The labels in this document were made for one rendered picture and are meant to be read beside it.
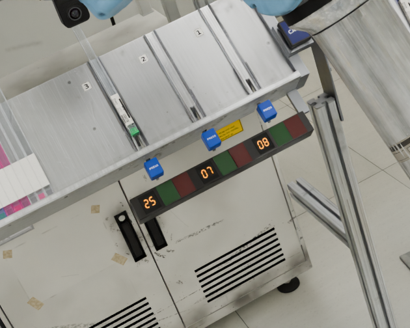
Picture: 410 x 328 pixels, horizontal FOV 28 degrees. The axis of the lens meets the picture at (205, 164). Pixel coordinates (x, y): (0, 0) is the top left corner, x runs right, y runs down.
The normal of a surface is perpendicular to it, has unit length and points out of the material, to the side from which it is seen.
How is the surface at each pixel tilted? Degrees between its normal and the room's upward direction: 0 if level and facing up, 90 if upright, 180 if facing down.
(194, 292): 90
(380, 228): 0
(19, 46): 90
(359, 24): 70
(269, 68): 46
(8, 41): 90
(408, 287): 0
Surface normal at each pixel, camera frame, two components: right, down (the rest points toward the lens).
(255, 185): 0.37, 0.37
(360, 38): -0.15, 0.28
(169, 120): 0.06, -0.29
